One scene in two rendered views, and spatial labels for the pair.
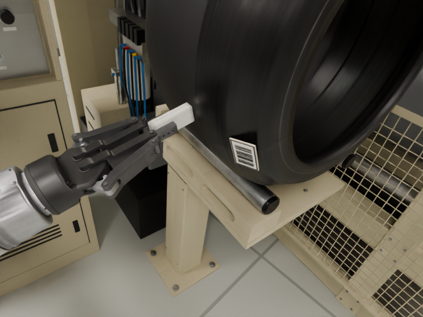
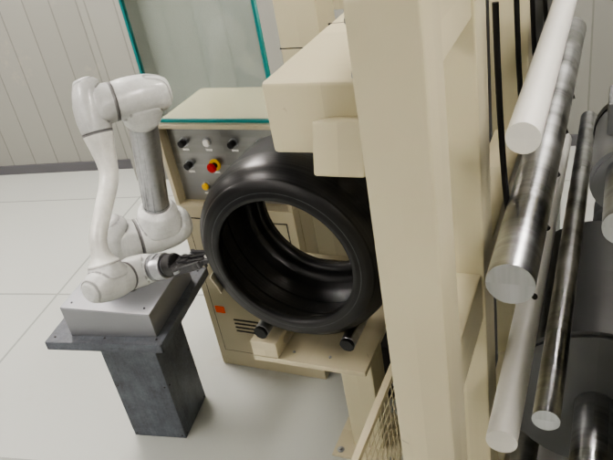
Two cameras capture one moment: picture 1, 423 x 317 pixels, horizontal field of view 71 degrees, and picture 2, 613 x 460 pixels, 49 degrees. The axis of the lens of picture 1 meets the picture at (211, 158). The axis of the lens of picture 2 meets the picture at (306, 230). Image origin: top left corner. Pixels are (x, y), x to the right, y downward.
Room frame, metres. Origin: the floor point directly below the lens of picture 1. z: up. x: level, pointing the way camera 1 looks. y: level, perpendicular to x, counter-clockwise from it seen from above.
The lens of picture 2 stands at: (0.04, -1.73, 2.19)
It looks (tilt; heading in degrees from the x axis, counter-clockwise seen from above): 31 degrees down; 70
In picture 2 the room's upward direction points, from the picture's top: 11 degrees counter-clockwise
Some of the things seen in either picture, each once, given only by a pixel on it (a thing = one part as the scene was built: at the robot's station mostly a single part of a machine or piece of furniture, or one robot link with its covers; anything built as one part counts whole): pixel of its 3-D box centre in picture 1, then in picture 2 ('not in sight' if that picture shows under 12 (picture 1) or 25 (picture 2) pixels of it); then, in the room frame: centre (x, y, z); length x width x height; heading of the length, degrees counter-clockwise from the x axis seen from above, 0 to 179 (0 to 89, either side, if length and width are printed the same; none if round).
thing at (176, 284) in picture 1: (182, 259); (373, 434); (0.81, 0.07, 0.01); 0.27 x 0.27 x 0.02; 42
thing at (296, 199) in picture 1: (252, 169); (327, 327); (0.64, -0.12, 0.80); 0.37 x 0.36 x 0.02; 132
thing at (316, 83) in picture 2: not in sight; (372, 63); (0.74, -0.42, 1.71); 0.61 x 0.25 x 0.15; 42
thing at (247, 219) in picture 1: (214, 177); (286, 313); (0.54, -0.01, 0.83); 0.36 x 0.09 x 0.06; 42
